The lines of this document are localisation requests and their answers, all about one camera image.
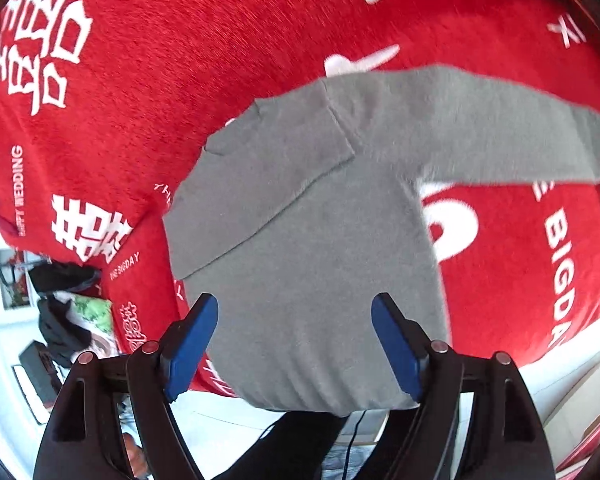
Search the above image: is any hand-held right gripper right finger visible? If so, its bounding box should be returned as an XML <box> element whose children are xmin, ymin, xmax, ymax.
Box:
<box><xmin>371</xmin><ymin>292</ymin><xmax>566</xmax><ymax>480</ymax></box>

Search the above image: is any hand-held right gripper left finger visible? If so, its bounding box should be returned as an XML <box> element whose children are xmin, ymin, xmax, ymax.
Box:
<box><xmin>32</xmin><ymin>292</ymin><xmax>220</xmax><ymax>480</ymax></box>

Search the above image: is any grey knit sweater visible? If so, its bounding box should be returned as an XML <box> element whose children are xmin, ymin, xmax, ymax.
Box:
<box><xmin>162</xmin><ymin>62</ymin><xmax>600</xmax><ymax>416</ymax></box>

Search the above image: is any green patterned cloth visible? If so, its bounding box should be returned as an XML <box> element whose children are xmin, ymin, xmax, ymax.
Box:
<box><xmin>72</xmin><ymin>295</ymin><xmax>116</xmax><ymax>356</ymax></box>

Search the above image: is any black garment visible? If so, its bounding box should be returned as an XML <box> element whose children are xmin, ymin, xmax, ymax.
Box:
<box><xmin>30</xmin><ymin>262</ymin><xmax>103</xmax><ymax>367</ymax></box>

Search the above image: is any person's dark trouser leg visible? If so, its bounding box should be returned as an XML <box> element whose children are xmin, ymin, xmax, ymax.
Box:
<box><xmin>215</xmin><ymin>409</ymin><xmax>351</xmax><ymax>480</ymax></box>

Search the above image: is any dark box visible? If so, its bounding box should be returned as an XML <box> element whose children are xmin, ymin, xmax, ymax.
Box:
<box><xmin>19</xmin><ymin>342</ymin><xmax>63</xmax><ymax>406</ymax></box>

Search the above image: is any framed picture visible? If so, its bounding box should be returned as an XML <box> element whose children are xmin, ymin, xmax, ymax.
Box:
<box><xmin>0</xmin><ymin>250</ymin><xmax>32</xmax><ymax>311</ymax></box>

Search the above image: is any light wooden board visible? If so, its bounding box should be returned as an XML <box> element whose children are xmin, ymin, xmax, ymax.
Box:
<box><xmin>545</xmin><ymin>355</ymin><xmax>600</xmax><ymax>471</ymax></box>

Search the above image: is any red printed blanket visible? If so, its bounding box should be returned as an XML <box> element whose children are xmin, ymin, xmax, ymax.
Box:
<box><xmin>0</xmin><ymin>0</ymin><xmax>600</xmax><ymax>397</ymax></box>

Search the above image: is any black cable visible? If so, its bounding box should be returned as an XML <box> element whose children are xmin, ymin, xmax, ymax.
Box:
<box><xmin>342</xmin><ymin>410</ymin><xmax>368</xmax><ymax>480</ymax></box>

